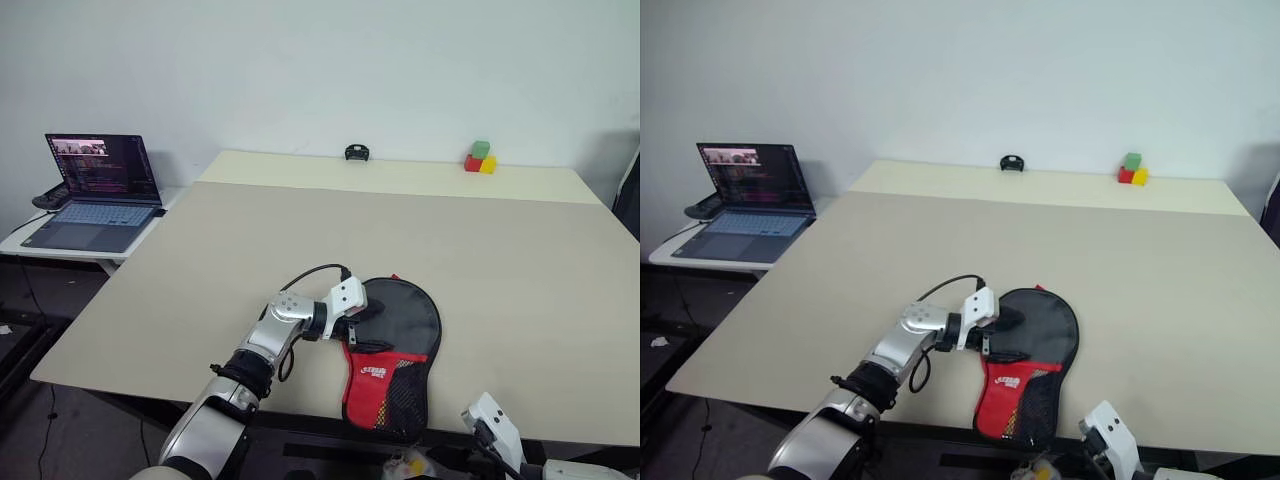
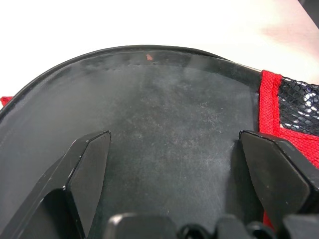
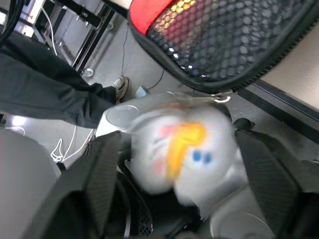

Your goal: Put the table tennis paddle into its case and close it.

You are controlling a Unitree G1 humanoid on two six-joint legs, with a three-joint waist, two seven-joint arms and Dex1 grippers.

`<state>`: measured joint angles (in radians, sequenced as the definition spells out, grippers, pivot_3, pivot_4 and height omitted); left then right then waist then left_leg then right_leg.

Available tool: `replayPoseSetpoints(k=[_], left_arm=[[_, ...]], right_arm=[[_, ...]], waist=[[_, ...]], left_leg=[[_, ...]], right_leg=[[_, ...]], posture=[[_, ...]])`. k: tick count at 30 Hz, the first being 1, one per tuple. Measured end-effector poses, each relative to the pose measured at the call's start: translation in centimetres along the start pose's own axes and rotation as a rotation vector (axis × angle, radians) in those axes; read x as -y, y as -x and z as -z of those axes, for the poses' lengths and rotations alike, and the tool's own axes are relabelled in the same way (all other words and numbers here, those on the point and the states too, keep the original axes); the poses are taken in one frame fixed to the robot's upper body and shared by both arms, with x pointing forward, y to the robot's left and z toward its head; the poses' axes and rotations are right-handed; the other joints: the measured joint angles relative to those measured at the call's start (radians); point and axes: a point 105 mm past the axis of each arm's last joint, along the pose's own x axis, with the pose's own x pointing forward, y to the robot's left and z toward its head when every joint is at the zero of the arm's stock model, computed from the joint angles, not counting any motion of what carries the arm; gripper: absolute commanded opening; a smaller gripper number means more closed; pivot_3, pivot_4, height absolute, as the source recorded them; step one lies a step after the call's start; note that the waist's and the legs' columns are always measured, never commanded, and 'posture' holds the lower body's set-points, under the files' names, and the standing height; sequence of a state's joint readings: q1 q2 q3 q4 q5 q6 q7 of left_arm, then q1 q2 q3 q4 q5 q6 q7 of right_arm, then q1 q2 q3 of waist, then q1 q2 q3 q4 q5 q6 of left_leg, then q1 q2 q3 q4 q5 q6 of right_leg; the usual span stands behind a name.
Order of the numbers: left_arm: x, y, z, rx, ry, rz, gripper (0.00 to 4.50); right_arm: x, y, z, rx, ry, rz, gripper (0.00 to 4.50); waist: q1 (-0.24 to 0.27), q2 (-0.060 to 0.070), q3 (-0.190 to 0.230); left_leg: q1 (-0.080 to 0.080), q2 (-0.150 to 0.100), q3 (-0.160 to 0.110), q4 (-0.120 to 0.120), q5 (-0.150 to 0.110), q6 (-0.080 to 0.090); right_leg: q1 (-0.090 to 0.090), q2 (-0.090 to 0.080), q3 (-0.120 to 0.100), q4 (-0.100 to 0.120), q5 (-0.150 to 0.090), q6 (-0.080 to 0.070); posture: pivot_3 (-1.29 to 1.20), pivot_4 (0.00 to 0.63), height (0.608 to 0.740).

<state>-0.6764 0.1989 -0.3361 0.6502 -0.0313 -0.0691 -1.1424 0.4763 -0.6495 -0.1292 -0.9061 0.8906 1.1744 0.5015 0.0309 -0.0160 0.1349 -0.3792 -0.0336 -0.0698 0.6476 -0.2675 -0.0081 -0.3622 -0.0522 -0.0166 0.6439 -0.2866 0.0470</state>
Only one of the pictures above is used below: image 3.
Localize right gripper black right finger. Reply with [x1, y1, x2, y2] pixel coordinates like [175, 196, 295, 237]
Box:
[233, 118, 319, 239]

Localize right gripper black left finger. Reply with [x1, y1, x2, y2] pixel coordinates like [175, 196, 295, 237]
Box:
[22, 131, 127, 239]

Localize black mesh paddle case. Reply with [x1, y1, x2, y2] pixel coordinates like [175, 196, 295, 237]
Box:
[127, 0, 319, 103]

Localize grey robot torso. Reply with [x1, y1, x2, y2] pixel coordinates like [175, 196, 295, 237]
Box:
[0, 128, 62, 239]

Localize black table underframe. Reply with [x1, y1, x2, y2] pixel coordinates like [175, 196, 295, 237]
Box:
[238, 79, 319, 145]

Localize white sneaker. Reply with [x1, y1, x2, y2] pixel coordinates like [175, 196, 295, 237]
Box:
[111, 76, 130, 105]

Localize grey foot pedal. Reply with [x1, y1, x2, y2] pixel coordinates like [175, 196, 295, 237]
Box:
[135, 85, 150, 98]

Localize person's leg in dark trousers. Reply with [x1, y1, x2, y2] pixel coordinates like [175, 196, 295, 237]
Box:
[0, 31, 118, 129]

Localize white floor cable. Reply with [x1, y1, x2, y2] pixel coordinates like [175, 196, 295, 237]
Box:
[50, 124, 97, 164]
[40, 6, 58, 56]

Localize thin black floor cable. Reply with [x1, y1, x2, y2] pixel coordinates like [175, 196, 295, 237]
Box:
[121, 22, 165, 91]

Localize black metal desk frame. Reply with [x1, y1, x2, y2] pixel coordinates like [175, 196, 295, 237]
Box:
[51, 0, 117, 73]

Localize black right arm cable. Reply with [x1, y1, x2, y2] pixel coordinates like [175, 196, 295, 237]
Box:
[0, 0, 26, 47]

